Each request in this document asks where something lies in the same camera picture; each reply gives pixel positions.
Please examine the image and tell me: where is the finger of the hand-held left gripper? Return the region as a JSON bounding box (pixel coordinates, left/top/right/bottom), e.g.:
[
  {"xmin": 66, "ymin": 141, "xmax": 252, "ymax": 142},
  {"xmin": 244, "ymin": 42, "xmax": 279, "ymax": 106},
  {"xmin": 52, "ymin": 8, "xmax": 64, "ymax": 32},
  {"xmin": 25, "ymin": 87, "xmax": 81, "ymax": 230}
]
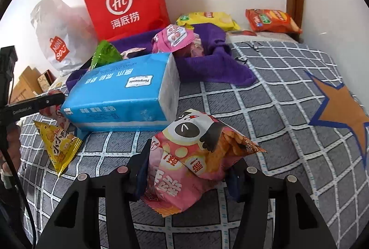
[{"xmin": 4, "ymin": 92, "xmax": 66, "ymax": 123}]

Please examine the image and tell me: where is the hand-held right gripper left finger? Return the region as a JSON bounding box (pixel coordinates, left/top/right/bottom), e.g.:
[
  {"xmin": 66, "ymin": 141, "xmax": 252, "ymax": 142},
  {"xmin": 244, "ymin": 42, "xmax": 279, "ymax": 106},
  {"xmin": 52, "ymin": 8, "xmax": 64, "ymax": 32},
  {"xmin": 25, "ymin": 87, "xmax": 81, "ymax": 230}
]
[{"xmin": 36, "ymin": 139, "xmax": 153, "ymax": 249}]

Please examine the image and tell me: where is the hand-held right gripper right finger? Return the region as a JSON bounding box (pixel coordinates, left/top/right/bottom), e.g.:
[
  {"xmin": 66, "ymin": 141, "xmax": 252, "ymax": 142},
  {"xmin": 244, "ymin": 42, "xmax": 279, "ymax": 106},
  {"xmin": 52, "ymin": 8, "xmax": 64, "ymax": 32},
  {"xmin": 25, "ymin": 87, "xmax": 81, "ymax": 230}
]
[{"xmin": 226, "ymin": 158, "xmax": 338, "ymax": 249}]

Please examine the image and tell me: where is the red white snack packet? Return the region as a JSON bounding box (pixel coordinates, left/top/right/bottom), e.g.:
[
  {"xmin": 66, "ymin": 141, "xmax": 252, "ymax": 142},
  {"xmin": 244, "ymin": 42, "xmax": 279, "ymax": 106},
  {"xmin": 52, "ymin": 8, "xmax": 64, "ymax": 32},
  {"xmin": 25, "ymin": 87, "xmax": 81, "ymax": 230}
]
[{"xmin": 40, "ymin": 89, "xmax": 71, "ymax": 130}]

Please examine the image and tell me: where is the pink snack packet orange edge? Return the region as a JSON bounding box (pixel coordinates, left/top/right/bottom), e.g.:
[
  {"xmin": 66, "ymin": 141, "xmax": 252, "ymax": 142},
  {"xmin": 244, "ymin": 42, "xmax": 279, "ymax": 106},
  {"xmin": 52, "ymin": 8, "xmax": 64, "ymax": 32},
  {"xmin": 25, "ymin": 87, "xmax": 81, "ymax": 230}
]
[{"xmin": 143, "ymin": 136, "xmax": 221, "ymax": 218}]

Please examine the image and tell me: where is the pink panda snack packet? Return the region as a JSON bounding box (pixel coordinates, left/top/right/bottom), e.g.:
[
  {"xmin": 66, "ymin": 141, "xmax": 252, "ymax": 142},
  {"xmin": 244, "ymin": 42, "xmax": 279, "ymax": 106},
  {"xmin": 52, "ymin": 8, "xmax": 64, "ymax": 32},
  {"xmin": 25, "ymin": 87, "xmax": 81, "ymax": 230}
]
[{"xmin": 162, "ymin": 108, "xmax": 267, "ymax": 180}]

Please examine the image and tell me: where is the green snack packet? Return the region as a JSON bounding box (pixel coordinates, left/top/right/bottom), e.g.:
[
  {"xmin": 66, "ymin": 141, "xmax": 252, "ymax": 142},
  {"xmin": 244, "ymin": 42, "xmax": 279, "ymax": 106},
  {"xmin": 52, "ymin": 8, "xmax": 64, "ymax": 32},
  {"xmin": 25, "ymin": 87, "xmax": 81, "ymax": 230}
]
[{"xmin": 90, "ymin": 40, "xmax": 124, "ymax": 70}]

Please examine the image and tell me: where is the purple towel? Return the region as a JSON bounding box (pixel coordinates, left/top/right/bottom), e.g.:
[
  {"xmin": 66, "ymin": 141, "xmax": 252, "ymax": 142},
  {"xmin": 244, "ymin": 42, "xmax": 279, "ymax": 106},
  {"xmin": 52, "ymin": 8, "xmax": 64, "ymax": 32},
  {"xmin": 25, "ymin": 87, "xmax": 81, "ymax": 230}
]
[{"xmin": 66, "ymin": 23, "xmax": 258, "ymax": 88}]

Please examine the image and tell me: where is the light pink snack packet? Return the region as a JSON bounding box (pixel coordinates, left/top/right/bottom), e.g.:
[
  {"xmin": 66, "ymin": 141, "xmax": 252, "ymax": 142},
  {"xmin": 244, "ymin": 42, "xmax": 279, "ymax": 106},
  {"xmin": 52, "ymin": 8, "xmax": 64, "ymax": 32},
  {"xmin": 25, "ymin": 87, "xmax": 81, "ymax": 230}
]
[{"xmin": 186, "ymin": 34, "xmax": 206, "ymax": 58}]

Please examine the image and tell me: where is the magenta snack packet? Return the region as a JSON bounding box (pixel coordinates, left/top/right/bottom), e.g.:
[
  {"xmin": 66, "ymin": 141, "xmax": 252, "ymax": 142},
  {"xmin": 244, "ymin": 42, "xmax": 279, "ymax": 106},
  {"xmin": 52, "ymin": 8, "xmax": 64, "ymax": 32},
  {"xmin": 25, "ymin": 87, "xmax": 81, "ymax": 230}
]
[{"xmin": 151, "ymin": 24, "xmax": 194, "ymax": 54}]

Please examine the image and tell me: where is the person's left hand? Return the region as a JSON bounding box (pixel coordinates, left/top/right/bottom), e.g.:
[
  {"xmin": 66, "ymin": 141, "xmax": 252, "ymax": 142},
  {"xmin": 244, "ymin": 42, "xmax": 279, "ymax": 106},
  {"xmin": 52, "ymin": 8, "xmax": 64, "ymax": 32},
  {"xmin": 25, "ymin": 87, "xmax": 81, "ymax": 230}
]
[{"xmin": 0, "ymin": 124, "xmax": 22, "ymax": 190}]

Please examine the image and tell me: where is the brown wooden cabinet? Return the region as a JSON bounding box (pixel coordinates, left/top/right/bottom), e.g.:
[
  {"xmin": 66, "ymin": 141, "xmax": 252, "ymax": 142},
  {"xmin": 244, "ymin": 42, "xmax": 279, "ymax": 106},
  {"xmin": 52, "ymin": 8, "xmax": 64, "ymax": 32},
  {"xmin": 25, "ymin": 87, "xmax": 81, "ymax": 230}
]
[{"xmin": 9, "ymin": 65, "xmax": 44, "ymax": 104}]

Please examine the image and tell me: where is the yellow snack packet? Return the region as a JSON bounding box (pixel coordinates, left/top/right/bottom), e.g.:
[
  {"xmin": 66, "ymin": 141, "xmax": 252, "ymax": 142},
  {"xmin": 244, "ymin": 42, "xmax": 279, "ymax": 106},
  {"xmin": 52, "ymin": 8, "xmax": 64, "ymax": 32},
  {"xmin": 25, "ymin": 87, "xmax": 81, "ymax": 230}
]
[{"xmin": 33, "ymin": 120, "xmax": 83, "ymax": 177}]

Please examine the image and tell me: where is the white plastic shopping bag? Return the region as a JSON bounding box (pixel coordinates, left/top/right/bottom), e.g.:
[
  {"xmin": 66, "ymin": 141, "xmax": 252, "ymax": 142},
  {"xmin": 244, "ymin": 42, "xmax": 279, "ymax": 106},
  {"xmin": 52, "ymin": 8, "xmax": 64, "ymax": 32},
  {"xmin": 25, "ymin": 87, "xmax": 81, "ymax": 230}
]
[{"xmin": 30, "ymin": 0, "xmax": 98, "ymax": 77}]

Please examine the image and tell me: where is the grey checked bedsheet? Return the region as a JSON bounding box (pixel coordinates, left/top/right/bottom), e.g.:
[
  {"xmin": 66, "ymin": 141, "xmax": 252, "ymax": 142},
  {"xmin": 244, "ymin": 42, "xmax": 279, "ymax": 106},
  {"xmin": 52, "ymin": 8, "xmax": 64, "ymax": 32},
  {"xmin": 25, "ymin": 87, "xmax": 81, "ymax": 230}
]
[{"xmin": 17, "ymin": 41, "xmax": 369, "ymax": 249}]

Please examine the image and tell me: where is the blue tissue pack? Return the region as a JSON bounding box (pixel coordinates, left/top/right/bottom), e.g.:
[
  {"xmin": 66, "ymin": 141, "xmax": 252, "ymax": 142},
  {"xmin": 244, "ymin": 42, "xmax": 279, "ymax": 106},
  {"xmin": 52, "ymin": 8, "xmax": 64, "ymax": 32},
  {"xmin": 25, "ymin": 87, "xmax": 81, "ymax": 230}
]
[{"xmin": 60, "ymin": 52, "xmax": 180, "ymax": 140}]

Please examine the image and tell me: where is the white pink candy wrapper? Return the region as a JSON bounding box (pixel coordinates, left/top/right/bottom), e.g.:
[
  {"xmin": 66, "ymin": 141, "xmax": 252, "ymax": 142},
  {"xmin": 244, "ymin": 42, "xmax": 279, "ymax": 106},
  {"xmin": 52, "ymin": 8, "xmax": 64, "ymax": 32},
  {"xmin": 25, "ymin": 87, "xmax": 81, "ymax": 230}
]
[{"xmin": 120, "ymin": 47, "xmax": 146, "ymax": 61}]

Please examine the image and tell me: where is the flat red packet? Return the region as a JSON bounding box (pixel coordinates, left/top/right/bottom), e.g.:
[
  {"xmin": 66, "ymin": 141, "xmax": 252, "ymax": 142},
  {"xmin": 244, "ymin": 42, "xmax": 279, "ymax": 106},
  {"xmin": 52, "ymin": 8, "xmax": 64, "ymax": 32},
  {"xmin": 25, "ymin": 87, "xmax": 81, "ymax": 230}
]
[{"xmin": 229, "ymin": 30, "xmax": 258, "ymax": 37}]

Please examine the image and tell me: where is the yellow chip bag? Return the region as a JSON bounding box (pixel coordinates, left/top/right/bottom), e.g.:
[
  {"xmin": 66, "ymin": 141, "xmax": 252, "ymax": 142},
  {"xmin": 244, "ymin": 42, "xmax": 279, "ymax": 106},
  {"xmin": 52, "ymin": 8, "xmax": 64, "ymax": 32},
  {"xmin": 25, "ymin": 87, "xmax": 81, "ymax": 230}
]
[{"xmin": 176, "ymin": 11, "xmax": 241, "ymax": 31}]

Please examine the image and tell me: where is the orange chip bag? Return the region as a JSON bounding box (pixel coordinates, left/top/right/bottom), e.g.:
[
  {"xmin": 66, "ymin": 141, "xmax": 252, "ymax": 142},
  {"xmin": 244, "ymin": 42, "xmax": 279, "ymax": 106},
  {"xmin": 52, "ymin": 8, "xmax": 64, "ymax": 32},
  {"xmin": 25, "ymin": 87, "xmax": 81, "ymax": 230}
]
[{"xmin": 246, "ymin": 8, "xmax": 303, "ymax": 34}]

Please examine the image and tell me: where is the black cable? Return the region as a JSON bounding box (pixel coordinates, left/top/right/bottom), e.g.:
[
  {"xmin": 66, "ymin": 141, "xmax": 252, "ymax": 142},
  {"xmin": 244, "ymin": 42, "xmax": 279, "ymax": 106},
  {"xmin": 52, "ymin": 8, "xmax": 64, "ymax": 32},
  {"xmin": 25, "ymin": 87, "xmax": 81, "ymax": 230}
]
[{"xmin": 0, "ymin": 145, "xmax": 36, "ymax": 249}]

